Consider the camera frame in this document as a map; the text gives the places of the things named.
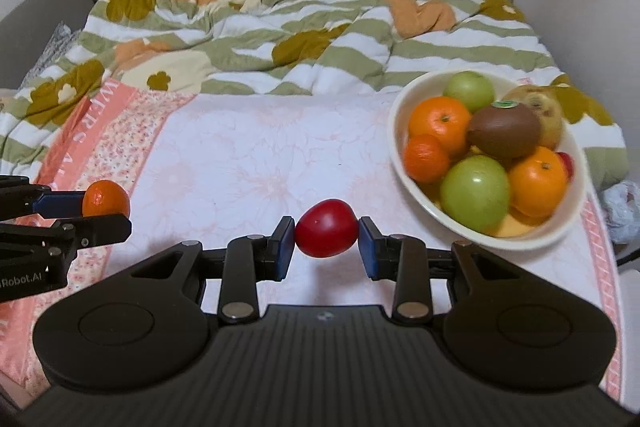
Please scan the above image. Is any red cherry tomato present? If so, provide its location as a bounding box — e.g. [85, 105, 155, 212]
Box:
[556, 152, 574, 180]
[295, 198, 358, 259]

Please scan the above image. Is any small mandarin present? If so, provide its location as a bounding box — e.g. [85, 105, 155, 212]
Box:
[82, 180, 130, 217]
[402, 134, 450, 184]

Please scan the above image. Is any green apple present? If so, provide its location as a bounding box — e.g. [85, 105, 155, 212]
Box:
[439, 155, 510, 234]
[442, 70, 496, 114]

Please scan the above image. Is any large orange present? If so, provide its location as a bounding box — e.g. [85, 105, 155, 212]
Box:
[508, 146, 568, 219]
[408, 96, 472, 159]

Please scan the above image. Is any brown kiwi with sticker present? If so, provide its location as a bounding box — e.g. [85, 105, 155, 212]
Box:
[466, 101, 541, 159]

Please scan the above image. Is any yellow brown pear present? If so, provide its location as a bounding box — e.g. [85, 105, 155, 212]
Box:
[501, 84, 564, 150]

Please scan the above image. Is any cream oval bowl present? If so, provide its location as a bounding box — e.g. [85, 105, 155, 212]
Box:
[387, 69, 590, 251]

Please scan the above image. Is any pink floral towel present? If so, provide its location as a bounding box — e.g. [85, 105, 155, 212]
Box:
[1, 80, 626, 408]

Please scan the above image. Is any grey patterned pillow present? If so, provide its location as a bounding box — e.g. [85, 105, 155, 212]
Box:
[20, 22, 80, 89]

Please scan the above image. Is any striped floral duvet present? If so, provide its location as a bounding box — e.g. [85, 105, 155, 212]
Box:
[1, 0, 629, 190]

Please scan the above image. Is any grey sofa backrest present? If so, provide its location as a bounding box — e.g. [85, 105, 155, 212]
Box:
[0, 0, 94, 89]

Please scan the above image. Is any white plastic bag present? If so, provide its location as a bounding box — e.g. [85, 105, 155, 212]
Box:
[600, 180, 640, 244]

